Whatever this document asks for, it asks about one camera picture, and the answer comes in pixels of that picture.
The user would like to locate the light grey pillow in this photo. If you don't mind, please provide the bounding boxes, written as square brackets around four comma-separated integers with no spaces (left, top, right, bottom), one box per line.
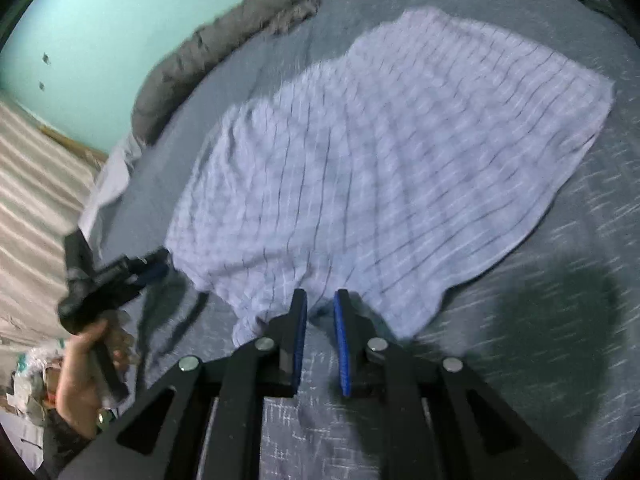
[78,133,143,254]

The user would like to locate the person's left hand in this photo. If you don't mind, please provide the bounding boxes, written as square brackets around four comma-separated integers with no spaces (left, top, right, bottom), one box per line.
[55,314,138,440]

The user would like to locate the crumpled grey garment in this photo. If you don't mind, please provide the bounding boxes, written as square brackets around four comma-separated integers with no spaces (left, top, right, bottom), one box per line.
[267,0,320,36]

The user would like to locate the blue patterned bed cover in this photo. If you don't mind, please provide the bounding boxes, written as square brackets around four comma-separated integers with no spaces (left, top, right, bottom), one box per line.
[79,0,640,480]

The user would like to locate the dark grey rolled duvet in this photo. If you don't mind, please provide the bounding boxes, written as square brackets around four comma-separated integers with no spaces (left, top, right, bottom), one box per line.
[131,0,300,145]

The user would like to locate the blue plaid shorts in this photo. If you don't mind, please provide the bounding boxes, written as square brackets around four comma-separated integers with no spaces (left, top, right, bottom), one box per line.
[166,6,614,344]

